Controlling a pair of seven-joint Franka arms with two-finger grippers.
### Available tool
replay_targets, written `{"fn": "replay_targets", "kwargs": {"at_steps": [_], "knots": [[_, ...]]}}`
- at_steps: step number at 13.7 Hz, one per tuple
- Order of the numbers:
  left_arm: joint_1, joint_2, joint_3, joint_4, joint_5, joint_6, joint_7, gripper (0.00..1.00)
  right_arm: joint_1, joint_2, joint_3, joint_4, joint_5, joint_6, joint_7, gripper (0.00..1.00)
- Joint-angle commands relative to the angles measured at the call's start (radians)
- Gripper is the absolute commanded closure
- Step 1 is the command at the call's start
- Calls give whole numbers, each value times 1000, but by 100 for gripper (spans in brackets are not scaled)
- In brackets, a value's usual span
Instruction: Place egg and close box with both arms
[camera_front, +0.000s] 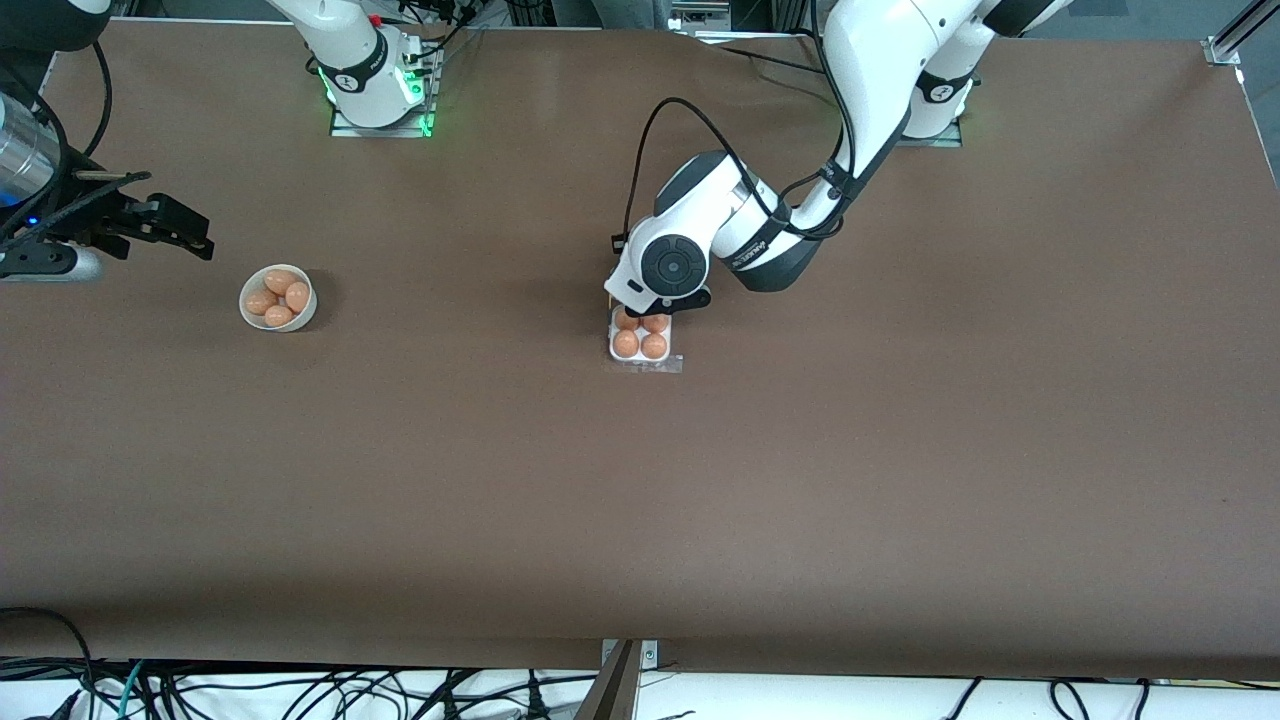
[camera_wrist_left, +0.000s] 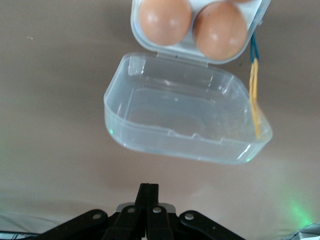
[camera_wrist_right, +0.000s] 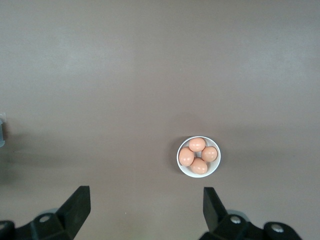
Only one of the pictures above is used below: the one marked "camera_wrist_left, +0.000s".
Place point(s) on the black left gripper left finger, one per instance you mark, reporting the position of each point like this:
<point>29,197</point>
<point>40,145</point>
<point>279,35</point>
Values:
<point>140,215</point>

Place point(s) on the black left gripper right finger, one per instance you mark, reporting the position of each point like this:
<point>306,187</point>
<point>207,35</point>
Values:
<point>157,217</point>

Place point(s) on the clear plastic egg box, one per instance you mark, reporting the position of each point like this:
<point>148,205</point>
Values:
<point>175,112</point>

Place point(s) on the brown egg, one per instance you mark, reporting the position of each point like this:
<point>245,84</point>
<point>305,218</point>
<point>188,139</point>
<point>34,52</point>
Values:
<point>165,21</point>
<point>220,31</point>

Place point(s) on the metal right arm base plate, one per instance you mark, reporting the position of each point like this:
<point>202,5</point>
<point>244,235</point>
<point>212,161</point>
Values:
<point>310,232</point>

